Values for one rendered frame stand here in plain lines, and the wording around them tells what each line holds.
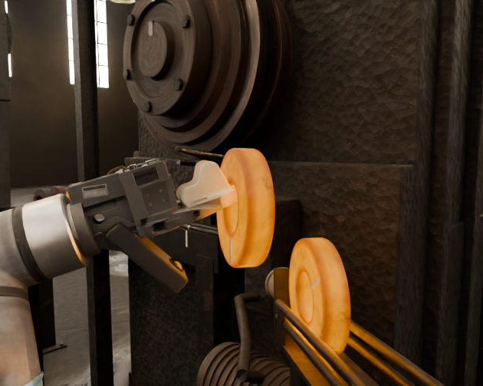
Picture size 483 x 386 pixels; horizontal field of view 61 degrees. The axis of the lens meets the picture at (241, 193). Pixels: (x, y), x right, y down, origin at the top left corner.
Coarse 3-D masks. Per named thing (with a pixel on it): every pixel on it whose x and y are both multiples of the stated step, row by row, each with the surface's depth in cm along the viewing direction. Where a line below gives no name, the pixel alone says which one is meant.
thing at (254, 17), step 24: (264, 0) 82; (264, 24) 81; (264, 48) 81; (264, 72) 83; (240, 96) 83; (264, 96) 86; (144, 120) 109; (240, 120) 84; (168, 144) 102; (192, 144) 95; (216, 144) 89
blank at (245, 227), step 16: (224, 160) 55; (240, 160) 48; (256, 160) 48; (240, 176) 48; (256, 176) 47; (240, 192) 48; (256, 192) 46; (272, 192) 46; (224, 208) 56; (240, 208) 48; (256, 208) 46; (272, 208) 46; (224, 224) 56; (240, 224) 48; (256, 224) 46; (272, 224) 46; (224, 240) 56; (240, 240) 48; (256, 240) 47; (240, 256) 48; (256, 256) 48
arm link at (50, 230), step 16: (32, 208) 44; (48, 208) 44; (64, 208) 44; (32, 224) 43; (48, 224) 43; (64, 224) 43; (32, 240) 42; (48, 240) 43; (64, 240) 43; (48, 256) 43; (64, 256) 44; (80, 256) 45; (48, 272) 44; (64, 272) 46
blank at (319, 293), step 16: (304, 240) 54; (320, 240) 53; (304, 256) 54; (320, 256) 50; (336, 256) 50; (304, 272) 55; (320, 272) 48; (336, 272) 48; (304, 288) 57; (320, 288) 48; (336, 288) 47; (304, 304) 57; (320, 304) 48; (336, 304) 47; (304, 320) 54; (320, 320) 48; (336, 320) 47; (320, 336) 48; (336, 336) 47; (336, 352) 49
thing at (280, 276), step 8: (280, 272) 62; (288, 272) 62; (280, 280) 62; (288, 280) 62; (280, 288) 62; (288, 288) 62; (280, 296) 62; (288, 296) 62; (288, 304) 62; (288, 320) 62
